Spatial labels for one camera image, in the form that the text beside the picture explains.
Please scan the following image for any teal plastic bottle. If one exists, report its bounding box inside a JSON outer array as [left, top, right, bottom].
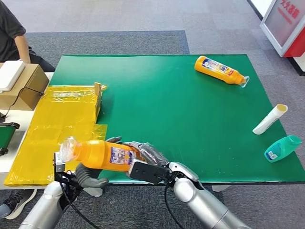
[[264, 135, 303, 164]]

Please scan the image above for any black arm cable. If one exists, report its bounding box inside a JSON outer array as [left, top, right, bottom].
[[58, 173, 101, 229], [164, 183, 185, 229]]

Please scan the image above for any orange bottle with clear cap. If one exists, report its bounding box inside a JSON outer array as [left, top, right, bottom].
[[194, 55, 250, 88], [58, 136, 144, 173]]

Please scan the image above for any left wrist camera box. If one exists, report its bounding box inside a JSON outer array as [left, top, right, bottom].
[[53, 151, 66, 174]]

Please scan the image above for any person's shoe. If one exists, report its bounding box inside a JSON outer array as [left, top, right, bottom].
[[0, 189, 38, 221]]

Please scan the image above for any red and white sign board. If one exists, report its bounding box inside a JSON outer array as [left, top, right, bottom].
[[259, 0, 305, 59]]

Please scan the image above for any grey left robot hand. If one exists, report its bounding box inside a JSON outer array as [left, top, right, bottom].
[[75, 136, 122, 189]]

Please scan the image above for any white table foot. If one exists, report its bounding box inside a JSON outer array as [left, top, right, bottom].
[[211, 185, 230, 193], [83, 187, 104, 198]]

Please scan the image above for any person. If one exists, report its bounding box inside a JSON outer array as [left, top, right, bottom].
[[0, 1, 56, 73]]

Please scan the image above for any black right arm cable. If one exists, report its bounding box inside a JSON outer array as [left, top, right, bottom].
[[164, 183, 185, 229]]

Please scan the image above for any green table mat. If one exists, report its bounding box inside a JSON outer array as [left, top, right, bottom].
[[49, 54, 305, 185]]

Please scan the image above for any thin black cable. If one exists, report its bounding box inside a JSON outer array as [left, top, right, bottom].
[[0, 87, 45, 124]]

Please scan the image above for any brown cardboard box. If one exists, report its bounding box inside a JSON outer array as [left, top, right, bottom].
[[0, 63, 50, 112]]

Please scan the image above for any yellow film-wrapped flat cardboard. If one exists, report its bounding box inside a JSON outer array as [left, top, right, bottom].
[[3, 82, 108, 187]]

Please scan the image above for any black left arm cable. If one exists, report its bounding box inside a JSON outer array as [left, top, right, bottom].
[[58, 173, 101, 229]]

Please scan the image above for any white flat device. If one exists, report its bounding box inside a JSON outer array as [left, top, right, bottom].
[[0, 60, 26, 93]]

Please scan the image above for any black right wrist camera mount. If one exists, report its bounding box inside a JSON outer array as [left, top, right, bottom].
[[128, 158, 171, 185]]

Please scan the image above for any plastic-covered grey right robot hand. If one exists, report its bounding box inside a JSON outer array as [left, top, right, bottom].
[[124, 141, 169, 167]]

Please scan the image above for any green bin with black rim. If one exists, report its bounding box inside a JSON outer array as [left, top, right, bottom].
[[0, 122, 20, 157]]

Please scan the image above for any white tube bottle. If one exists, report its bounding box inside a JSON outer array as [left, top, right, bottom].
[[252, 104, 288, 136]]

